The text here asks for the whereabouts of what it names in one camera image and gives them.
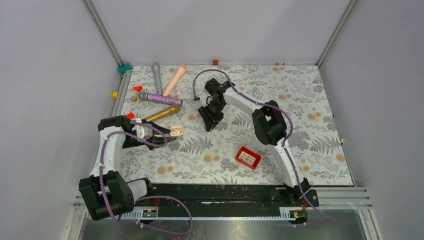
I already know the floral patterned table mat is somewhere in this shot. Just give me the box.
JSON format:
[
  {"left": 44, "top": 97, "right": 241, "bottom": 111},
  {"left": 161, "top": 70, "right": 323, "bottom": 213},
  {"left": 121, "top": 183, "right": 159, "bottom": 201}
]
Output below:
[{"left": 117, "top": 65, "right": 354, "bottom": 186}]

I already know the beige toy microphone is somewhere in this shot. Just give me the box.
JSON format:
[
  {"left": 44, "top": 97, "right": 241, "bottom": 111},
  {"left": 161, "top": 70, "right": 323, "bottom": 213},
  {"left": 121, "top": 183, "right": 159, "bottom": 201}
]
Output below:
[{"left": 162, "top": 64, "right": 187, "bottom": 97}]

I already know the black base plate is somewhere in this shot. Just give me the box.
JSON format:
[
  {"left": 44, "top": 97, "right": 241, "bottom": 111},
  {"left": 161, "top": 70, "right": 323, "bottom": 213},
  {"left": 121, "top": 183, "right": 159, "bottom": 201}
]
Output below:
[{"left": 135, "top": 183, "right": 320, "bottom": 218}]

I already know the teal plastic piece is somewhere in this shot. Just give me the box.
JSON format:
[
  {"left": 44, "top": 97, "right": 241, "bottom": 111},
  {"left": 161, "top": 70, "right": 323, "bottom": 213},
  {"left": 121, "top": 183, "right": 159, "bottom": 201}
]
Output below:
[{"left": 117, "top": 62, "right": 132, "bottom": 74}]

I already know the red triangular block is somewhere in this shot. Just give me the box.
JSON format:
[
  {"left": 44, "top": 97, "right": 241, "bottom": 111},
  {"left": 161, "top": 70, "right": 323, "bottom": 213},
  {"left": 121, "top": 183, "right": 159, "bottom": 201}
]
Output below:
[{"left": 133, "top": 85, "right": 143, "bottom": 93}]

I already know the red block on mat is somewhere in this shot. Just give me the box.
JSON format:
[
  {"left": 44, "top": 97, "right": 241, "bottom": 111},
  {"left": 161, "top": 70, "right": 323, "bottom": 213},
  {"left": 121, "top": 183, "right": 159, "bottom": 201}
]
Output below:
[{"left": 126, "top": 112, "right": 135, "bottom": 119}]

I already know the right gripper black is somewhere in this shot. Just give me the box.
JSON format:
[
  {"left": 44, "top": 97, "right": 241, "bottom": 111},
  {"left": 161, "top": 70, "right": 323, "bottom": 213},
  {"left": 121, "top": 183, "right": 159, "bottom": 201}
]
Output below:
[{"left": 198, "top": 100, "right": 226, "bottom": 133}]

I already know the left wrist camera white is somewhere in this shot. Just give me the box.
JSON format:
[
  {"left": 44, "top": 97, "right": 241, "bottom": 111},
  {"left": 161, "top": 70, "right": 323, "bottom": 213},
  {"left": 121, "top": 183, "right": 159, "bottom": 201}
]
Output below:
[{"left": 133, "top": 120, "right": 153, "bottom": 140}]

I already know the purple glitter toy microphone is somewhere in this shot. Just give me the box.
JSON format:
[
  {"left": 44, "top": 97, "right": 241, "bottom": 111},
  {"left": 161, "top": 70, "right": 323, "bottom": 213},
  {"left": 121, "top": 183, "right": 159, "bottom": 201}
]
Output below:
[{"left": 138, "top": 91, "right": 183, "bottom": 106}]

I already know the grey toy microphone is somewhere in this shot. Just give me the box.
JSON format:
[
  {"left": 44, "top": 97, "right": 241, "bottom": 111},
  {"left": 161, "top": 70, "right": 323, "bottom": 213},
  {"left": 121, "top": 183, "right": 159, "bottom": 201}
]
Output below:
[{"left": 151, "top": 62, "right": 163, "bottom": 95}]

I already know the red plastic tray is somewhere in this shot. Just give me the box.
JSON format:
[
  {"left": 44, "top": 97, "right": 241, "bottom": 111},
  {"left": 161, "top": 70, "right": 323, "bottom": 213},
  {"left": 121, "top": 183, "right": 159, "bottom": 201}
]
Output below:
[{"left": 235, "top": 146, "right": 262, "bottom": 170}]

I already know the gold toy microphone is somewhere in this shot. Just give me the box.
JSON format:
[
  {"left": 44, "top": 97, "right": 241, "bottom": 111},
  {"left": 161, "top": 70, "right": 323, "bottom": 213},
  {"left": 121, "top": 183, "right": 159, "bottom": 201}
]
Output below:
[{"left": 144, "top": 104, "right": 181, "bottom": 122}]

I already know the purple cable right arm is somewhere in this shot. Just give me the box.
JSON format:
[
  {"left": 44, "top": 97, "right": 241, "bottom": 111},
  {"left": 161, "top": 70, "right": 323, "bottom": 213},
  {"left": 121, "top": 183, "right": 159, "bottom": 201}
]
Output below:
[{"left": 192, "top": 68, "right": 349, "bottom": 228}]

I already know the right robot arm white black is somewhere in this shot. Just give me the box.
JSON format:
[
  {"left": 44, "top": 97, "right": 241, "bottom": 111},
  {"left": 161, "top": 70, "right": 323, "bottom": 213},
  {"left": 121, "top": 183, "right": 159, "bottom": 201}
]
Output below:
[{"left": 198, "top": 78, "right": 319, "bottom": 208}]

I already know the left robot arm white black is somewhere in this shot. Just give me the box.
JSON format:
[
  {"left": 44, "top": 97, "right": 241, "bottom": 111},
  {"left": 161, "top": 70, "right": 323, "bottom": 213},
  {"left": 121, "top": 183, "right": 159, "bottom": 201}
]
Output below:
[{"left": 78, "top": 115, "right": 184, "bottom": 221}]

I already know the tan wooden block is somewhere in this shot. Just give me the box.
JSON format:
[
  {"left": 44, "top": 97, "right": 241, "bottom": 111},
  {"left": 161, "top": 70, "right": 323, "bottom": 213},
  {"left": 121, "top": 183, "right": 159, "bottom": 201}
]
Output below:
[{"left": 130, "top": 95, "right": 138, "bottom": 102}]

